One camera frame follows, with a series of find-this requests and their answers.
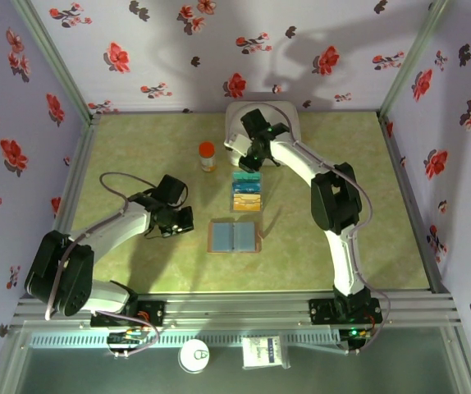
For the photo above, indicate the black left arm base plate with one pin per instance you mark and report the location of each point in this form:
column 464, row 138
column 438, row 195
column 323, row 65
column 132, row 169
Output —
column 153, row 312

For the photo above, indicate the aluminium corner post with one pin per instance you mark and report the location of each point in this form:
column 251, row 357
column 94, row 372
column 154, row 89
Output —
column 51, row 53
column 412, row 53

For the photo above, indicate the aluminium side rail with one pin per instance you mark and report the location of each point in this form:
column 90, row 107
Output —
column 80, row 164
column 408, row 193

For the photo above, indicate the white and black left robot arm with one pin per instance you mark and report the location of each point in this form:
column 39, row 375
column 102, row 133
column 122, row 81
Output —
column 112, row 230

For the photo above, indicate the teal credit card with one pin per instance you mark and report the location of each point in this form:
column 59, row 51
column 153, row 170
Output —
column 245, row 177

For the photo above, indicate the translucent white storage box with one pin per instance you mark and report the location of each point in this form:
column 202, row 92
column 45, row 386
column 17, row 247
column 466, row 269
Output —
column 276, row 117

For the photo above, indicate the aluminium frame cross rail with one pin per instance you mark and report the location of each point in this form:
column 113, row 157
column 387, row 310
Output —
column 235, row 308

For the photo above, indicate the white printed paper box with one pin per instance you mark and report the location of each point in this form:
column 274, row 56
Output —
column 264, row 353

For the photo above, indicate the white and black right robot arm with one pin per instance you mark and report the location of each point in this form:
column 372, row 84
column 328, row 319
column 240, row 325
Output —
column 344, row 267

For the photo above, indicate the blue credit card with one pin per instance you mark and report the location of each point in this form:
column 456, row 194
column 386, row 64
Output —
column 245, row 188

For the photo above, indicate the orange-lid pill bottle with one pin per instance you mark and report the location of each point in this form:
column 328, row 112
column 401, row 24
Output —
column 207, row 158

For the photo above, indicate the blue and yellow sponge pack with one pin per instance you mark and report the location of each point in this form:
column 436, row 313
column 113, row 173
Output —
column 231, row 197

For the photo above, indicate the yellow credit card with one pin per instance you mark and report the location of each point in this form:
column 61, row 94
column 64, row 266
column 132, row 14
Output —
column 247, row 204

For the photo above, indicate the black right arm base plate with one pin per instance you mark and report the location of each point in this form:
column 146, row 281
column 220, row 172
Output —
column 319, row 312

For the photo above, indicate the white round lid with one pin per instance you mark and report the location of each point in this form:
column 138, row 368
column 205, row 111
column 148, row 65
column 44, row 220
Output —
column 194, row 356

